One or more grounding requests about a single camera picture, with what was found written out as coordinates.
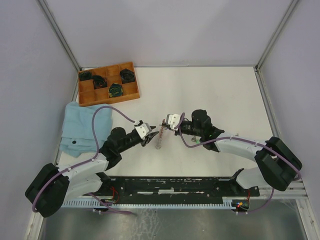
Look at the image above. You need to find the light blue cloth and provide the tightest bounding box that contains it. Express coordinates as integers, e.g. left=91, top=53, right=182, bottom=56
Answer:
left=59, top=101, right=113, bottom=158

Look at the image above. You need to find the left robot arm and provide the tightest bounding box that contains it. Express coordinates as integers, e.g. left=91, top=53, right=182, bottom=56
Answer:
left=25, top=123, right=158, bottom=218

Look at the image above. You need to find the slotted cable duct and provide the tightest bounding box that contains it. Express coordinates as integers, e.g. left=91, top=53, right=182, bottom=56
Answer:
left=62, top=197, right=247, bottom=209

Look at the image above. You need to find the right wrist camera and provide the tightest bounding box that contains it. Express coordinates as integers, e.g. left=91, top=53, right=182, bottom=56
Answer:
left=165, top=113, right=181, bottom=123

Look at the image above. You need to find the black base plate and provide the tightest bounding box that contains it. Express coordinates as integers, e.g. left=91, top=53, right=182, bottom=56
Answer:
left=93, top=176, right=260, bottom=204

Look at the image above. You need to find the wooden compartment tray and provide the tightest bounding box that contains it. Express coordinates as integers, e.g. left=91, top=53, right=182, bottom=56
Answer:
left=78, top=61, right=140, bottom=107

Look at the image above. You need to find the black coil with green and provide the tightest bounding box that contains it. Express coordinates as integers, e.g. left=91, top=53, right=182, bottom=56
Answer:
left=108, top=83, right=124, bottom=98

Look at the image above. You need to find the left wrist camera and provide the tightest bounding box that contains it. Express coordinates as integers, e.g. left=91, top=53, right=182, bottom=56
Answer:
left=134, top=120, right=152, bottom=140

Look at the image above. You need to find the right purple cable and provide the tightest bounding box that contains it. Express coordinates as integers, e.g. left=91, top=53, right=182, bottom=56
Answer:
left=174, top=112, right=303, bottom=214

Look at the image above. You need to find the black coil top right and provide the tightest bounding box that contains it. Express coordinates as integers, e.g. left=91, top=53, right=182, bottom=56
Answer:
left=120, top=68, right=136, bottom=84

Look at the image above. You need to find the black coil top left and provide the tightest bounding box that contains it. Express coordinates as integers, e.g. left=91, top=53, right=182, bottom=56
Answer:
left=78, top=71, right=93, bottom=82

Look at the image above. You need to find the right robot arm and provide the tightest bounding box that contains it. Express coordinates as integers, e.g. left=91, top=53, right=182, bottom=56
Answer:
left=162, top=109, right=303, bottom=196

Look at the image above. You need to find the green tag key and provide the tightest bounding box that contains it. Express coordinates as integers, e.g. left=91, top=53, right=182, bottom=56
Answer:
left=191, top=136, right=200, bottom=144

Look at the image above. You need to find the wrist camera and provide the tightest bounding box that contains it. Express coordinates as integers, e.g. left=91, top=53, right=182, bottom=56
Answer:
left=134, top=120, right=152, bottom=140
left=165, top=113, right=181, bottom=123

